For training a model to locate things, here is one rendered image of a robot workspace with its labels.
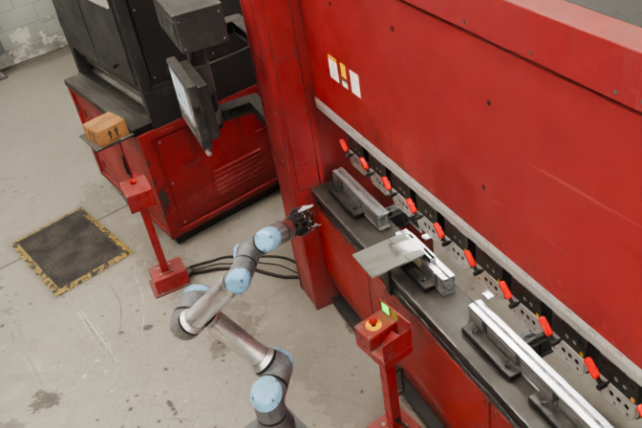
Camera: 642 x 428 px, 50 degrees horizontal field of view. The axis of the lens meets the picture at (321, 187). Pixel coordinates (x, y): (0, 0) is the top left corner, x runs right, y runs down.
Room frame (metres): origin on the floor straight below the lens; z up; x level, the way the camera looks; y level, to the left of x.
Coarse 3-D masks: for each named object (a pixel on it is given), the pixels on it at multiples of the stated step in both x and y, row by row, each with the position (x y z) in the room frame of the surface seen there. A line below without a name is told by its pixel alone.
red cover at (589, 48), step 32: (416, 0) 2.15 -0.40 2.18; (448, 0) 1.98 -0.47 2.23; (480, 0) 1.83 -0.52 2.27; (512, 0) 1.72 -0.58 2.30; (544, 0) 1.68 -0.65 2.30; (480, 32) 1.84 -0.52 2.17; (512, 32) 1.70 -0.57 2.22; (544, 32) 1.59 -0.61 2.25; (576, 32) 1.49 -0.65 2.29; (608, 32) 1.43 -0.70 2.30; (640, 32) 1.40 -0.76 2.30; (544, 64) 1.58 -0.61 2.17; (576, 64) 1.48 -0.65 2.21; (608, 64) 1.39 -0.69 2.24; (640, 64) 1.31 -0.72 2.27; (608, 96) 1.38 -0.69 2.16; (640, 96) 1.29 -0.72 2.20
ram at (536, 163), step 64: (320, 0) 2.93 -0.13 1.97; (384, 0) 2.39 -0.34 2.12; (320, 64) 3.03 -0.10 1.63; (384, 64) 2.43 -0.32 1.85; (448, 64) 2.02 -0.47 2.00; (512, 64) 1.73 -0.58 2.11; (384, 128) 2.48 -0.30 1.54; (448, 128) 2.04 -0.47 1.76; (512, 128) 1.72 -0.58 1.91; (576, 128) 1.49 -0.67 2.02; (640, 128) 1.30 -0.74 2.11; (448, 192) 2.05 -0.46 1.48; (512, 192) 1.72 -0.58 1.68; (576, 192) 1.47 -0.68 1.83; (640, 192) 1.28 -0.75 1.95; (512, 256) 1.71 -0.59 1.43; (576, 256) 1.45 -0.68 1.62; (640, 256) 1.26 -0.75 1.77; (640, 320) 1.23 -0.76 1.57; (640, 384) 1.20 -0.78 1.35
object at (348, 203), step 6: (336, 186) 3.06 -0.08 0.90; (330, 192) 3.04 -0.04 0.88; (336, 192) 3.00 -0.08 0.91; (342, 192) 3.00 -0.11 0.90; (336, 198) 2.97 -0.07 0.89; (342, 198) 2.94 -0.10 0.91; (348, 198) 2.94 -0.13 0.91; (342, 204) 2.91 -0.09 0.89; (348, 204) 2.88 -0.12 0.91; (354, 204) 2.87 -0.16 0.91; (348, 210) 2.85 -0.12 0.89; (354, 210) 2.82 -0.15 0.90; (360, 210) 2.81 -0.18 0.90; (354, 216) 2.78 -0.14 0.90; (360, 216) 2.79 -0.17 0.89
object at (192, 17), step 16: (160, 0) 3.38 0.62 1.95; (176, 0) 3.34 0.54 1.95; (192, 0) 3.30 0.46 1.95; (208, 0) 3.25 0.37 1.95; (160, 16) 3.43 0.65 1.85; (176, 16) 3.12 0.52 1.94; (192, 16) 3.15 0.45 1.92; (208, 16) 3.17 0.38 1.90; (224, 16) 3.20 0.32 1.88; (176, 32) 3.14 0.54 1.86; (192, 32) 3.14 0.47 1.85; (208, 32) 3.16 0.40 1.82; (224, 32) 3.19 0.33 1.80; (192, 48) 3.13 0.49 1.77; (192, 64) 3.52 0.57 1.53; (208, 64) 3.57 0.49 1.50; (208, 80) 3.54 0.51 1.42
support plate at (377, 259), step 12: (396, 240) 2.41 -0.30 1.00; (360, 252) 2.37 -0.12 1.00; (372, 252) 2.36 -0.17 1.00; (384, 252) 2.34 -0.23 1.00; (420, 252) 2.30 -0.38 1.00; (360, 264) 2.30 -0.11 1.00; (372, 264) 2.28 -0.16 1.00; (384, 264) 2.27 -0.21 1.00; (396, 264) 2.25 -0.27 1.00; (372, 276) 2.20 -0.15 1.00
